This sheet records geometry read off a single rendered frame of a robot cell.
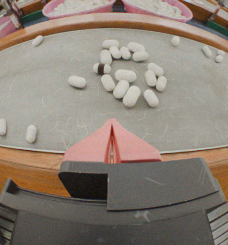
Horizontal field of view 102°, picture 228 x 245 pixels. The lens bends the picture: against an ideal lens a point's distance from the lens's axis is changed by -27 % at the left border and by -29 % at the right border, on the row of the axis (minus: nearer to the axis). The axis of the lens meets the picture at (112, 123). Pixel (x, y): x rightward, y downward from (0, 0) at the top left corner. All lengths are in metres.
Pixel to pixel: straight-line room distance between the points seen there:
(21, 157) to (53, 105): 0.11
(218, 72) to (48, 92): 0.41
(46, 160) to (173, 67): 0.30
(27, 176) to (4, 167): 0.06
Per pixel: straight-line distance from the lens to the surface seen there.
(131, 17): 0.37
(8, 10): 0.48
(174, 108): 0.24
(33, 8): 0.76
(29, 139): 0.23
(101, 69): 0.23
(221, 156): 0.27
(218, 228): 0.50
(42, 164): 0.21
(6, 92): 0.34
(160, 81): 0.23
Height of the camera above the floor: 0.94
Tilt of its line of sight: 76 degrees down
